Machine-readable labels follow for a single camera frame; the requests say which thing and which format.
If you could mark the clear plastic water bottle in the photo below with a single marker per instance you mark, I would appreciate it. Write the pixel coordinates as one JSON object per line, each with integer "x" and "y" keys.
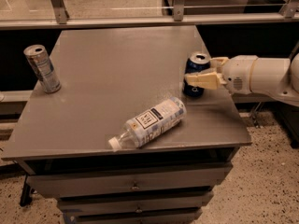
{"x": 150, "y": 124}

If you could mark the top grey drawer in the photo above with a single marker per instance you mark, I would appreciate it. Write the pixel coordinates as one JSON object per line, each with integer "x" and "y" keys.
{"x": 121, "y": 181}

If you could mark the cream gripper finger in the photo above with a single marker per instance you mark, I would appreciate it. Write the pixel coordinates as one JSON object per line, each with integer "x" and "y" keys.
{"x": 218, "y": 62}
{"x": 210, "y": 81}

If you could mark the blue pepsi can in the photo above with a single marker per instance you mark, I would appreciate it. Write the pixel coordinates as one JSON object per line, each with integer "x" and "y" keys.
{"x": 196, "y": 62}

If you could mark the grey drawer cabinet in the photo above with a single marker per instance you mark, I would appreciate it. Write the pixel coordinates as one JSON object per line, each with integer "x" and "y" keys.
{"x": 109, "y": 76}

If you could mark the bottom grey drawer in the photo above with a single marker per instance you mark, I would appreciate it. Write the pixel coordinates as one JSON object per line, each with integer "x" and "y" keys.
{"x": 170, "y": 216}

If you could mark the grey metal railing frame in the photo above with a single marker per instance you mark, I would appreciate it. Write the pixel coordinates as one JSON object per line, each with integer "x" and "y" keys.
{"x": 45, "y": 14}

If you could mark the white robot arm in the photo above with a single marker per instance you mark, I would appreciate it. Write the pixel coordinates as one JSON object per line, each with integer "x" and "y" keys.
{"x": 277, "y": 78}

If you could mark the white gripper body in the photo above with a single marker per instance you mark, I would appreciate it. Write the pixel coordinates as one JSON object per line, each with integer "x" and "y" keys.
{"x": 237, "y": 73}

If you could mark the silver energy drink can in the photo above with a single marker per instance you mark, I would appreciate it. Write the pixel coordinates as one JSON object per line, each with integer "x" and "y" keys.
{"x": 39, "y": 60}

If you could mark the middle grey drawer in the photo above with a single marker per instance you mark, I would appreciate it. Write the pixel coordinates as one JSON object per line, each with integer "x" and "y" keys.
{"x": 135, "y": 202}

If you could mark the grey drawer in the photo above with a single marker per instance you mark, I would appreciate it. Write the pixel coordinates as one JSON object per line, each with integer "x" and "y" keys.
{"x": 170, "y": 216}
{"x": 121, "y": 181}
{"x": 135, "y": 202}

